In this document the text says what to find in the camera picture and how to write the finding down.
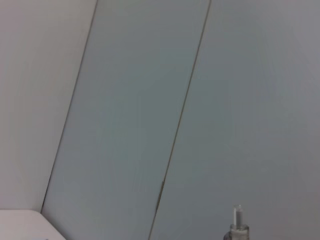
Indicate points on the white grey pen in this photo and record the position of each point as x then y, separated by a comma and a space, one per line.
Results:
237, 232

